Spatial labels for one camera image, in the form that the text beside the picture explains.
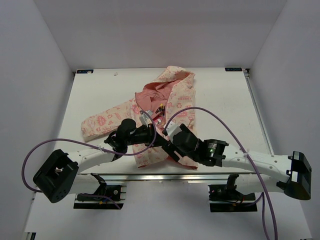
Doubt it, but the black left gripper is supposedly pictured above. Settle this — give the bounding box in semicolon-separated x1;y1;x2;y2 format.
125;123;168;148

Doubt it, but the pink and cream printed jacket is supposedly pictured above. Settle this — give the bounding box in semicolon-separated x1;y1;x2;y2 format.
80;65;198;171

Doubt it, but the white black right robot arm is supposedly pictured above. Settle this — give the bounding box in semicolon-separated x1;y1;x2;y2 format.
163;123;312;201

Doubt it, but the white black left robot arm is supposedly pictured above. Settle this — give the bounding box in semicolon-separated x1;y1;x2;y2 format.
33;118;168;203

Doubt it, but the blue label sticker right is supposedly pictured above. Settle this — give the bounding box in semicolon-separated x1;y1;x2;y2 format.
224;67;243;72

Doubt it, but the blue label sticker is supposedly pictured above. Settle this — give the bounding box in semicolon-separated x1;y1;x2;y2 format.
224;67;243;72
76;69;94;74

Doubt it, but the blue label sticker left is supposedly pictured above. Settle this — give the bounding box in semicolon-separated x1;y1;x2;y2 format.
76;69;94;74

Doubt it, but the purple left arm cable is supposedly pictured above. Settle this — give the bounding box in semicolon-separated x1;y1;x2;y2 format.
21;109;157;210

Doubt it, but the aluminium table edge rail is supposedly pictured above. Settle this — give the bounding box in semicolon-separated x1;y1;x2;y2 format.
99;172;266;183

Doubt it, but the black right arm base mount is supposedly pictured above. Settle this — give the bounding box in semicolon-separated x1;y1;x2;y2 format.
208;174;258;213

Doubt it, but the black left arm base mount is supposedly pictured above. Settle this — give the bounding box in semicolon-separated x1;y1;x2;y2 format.
73;184;127;210

